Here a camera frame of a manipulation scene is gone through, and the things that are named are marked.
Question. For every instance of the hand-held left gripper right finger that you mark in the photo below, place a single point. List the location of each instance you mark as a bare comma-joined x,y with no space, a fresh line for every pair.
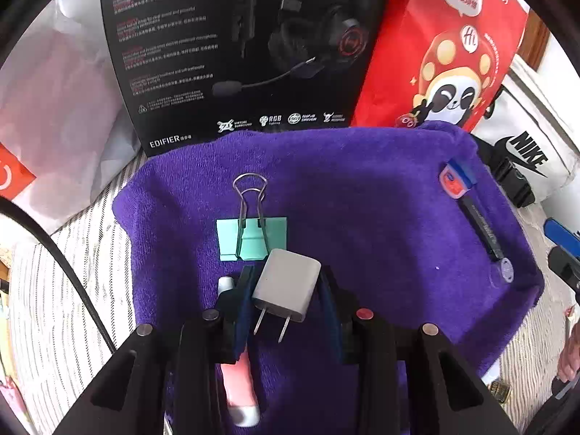
337,321

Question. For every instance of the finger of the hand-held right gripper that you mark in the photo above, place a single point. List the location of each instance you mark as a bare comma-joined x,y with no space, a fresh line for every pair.
562,235
564,265

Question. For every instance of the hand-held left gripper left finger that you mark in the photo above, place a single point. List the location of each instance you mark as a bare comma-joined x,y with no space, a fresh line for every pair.
240,308

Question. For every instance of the white charger plug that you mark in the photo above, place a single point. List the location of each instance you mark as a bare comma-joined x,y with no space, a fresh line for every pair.
285,285

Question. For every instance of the green binder clip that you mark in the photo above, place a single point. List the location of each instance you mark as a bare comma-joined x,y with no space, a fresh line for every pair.
235,240

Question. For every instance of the long black tube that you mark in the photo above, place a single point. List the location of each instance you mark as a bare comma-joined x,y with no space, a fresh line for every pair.
482,229

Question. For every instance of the pink and white tube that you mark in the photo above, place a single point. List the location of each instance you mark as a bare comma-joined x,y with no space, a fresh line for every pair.
238,389

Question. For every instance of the person's right hand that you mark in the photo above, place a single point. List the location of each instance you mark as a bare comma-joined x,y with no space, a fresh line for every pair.
570,362

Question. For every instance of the purple towel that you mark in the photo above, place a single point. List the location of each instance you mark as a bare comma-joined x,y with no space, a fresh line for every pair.
362,235

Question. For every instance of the white waist bag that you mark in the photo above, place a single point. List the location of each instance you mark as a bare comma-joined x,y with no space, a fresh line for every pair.
534,113

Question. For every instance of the red paper bag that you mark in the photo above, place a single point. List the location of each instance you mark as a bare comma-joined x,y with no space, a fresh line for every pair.
408,31

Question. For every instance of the black headset box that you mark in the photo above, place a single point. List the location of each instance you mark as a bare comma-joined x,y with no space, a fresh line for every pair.
181,54

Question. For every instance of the white plastic shopping bag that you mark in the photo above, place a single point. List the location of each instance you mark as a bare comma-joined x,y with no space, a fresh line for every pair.
59,99

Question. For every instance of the wooden door frame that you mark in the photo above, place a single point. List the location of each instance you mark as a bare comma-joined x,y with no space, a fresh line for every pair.
534,40

